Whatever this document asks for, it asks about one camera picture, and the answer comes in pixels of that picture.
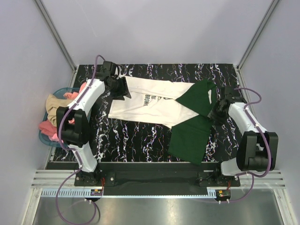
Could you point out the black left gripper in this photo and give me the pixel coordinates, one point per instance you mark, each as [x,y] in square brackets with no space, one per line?
[123,91]

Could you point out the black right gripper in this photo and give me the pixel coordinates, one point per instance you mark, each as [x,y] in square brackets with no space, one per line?
[212,114]

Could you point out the cream and green t-shirt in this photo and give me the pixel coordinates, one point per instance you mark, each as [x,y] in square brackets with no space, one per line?
[183,107]

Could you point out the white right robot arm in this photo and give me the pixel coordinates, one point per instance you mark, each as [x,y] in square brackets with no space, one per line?
[257,150]

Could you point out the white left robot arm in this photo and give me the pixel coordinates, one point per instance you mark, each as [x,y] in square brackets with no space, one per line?
[73,128]

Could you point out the teal laundry basket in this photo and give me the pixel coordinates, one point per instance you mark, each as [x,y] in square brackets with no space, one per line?
[60,95]

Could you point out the beige t-shirt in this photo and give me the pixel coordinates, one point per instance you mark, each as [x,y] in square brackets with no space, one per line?
[51,106]

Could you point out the pink t-shirt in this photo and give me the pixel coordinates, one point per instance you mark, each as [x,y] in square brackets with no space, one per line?
[47,128]

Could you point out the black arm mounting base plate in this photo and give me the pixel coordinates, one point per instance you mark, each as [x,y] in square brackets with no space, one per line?
[179,178]

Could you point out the left aluminium frame post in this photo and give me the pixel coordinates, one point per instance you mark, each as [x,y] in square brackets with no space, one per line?
[51,26]

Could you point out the aluminium frame post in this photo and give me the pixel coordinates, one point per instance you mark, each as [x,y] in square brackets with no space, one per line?
[267,16]
[51,26]

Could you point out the grey slotted cable duct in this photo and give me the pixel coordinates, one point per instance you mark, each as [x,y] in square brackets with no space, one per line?
[112,193]

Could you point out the right aluminium frame post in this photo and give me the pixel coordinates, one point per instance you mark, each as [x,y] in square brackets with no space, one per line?
[267,16]

